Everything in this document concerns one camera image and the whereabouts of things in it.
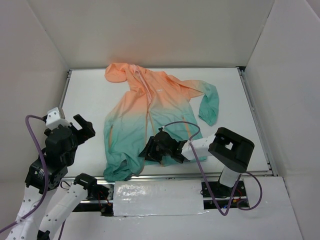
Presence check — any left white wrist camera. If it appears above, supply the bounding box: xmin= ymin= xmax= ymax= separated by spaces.
xmin=45 ymin=107 xmax=71 ymax=130

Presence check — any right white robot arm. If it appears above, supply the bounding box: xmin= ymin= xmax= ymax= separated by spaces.
xmin=138 ymin=127 xmax=255 ymax=199

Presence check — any aluminium table frame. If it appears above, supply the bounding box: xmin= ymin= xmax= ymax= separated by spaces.
xmin=57 ymin=67 xmax=277 ymax=179

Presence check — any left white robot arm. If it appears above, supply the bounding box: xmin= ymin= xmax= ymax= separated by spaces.
xmin=0 ymin=112 xmax=98 ymax=240

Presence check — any orange and teal gradient jacket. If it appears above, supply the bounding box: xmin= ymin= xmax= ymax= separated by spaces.
xmin=103 ymin=63 xmax=220 ymax=182

